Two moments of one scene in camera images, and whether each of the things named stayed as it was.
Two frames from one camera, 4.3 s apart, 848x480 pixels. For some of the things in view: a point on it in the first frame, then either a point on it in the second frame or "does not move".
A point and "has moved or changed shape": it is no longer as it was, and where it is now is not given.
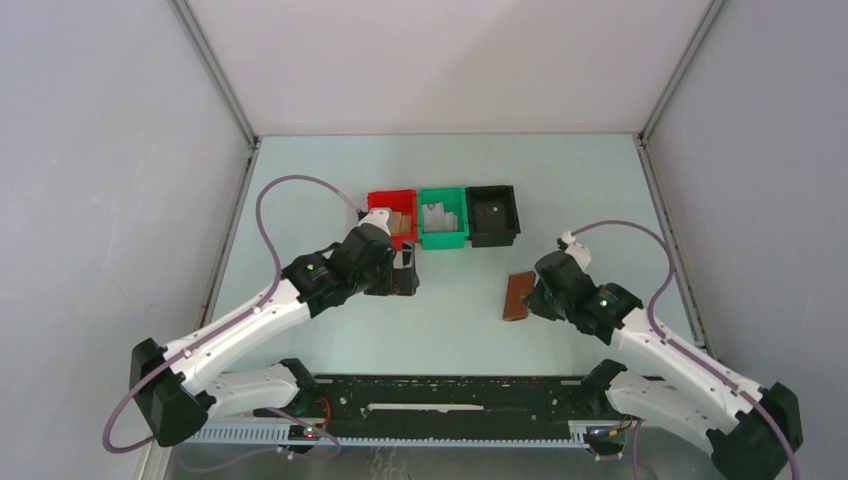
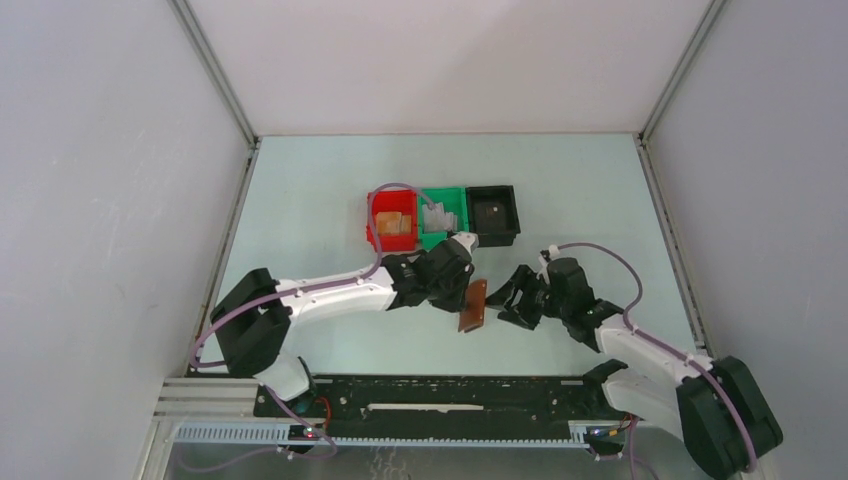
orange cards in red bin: (401, 223) does not move
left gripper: (400, 280) to (455, 303)
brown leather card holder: (519, 286) has moved or changed shape
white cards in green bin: (437, 220) does not move
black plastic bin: (492, 215) does not move
